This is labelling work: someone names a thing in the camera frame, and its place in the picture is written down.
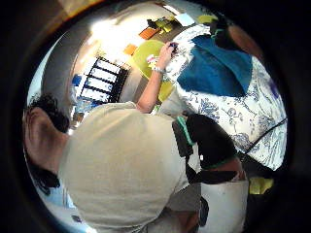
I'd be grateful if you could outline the orange panel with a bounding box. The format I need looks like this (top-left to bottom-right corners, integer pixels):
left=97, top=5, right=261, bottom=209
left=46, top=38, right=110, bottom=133
left=122, top=43, right=139, bottom=56
left=139, top=27, right=161, bottom=41

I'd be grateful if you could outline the the person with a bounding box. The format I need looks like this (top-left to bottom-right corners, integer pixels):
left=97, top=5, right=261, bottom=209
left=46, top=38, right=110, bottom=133
left=22, top=93, right=202, bottom=233

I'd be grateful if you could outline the white blue floral tablecloth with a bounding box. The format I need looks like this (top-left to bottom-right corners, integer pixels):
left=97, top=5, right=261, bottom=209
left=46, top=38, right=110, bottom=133
left=158, top=23, right=289, bottom=172

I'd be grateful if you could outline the small white pink item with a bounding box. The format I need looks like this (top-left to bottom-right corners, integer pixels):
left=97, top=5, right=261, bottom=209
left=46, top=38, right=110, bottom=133
left=146, top=53, right=159, bottom=65

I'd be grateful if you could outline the yellow seat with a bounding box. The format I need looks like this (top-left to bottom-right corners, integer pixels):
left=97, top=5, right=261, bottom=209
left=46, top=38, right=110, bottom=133
left=155, top=17, right=176, bottom=34

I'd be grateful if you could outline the pale blue sheet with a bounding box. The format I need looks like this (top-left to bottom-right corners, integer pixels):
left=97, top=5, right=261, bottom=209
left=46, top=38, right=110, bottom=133
left=174, top=13, right=196, bottom=27

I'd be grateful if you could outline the yellow-green object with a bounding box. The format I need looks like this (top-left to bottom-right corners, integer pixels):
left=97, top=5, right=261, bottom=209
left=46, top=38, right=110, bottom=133
left=196, top=14, right=219, bottom=25

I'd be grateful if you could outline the yellow object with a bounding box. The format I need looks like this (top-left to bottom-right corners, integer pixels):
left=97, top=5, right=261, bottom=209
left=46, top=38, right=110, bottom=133
left=248, top=177, right=275, bottom=196

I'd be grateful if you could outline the black cable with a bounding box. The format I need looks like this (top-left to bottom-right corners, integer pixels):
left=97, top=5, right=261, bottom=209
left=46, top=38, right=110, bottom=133
left=243, top=117, right=289, bottom=155

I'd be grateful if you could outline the blue cloth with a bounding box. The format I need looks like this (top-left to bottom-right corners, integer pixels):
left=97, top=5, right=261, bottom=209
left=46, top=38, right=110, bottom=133
left=176, top=33, right=254, bottom=98

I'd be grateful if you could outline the white wristband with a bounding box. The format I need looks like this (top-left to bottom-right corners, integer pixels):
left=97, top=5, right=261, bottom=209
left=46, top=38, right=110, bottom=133
left=152, top=65, right=167, bottom=75

